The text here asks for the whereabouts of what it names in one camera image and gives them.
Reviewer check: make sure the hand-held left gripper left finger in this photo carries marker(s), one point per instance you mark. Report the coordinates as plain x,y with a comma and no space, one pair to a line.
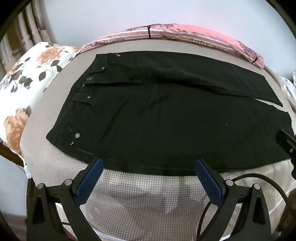
91,178

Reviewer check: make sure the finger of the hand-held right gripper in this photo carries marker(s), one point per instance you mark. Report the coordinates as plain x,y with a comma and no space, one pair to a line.
286,141

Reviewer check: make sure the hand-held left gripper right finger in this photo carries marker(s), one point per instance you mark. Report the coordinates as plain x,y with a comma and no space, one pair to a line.
207,179

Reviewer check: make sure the black pants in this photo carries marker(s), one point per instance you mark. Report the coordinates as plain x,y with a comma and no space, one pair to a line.
161,127

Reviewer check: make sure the beige houndstooth bed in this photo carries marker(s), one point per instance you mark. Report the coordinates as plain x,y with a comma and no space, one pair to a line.
138,197

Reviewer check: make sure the white dotted cloth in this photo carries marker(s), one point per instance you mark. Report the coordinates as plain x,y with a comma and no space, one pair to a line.
290,90

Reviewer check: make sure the white floral pillow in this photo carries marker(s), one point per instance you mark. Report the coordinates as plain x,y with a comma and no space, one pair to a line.
23,92

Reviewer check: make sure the pink striped pillow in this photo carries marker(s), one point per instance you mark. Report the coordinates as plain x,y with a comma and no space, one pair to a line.
185,32

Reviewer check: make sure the beige curtain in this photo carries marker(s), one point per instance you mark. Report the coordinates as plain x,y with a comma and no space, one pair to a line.
34,23

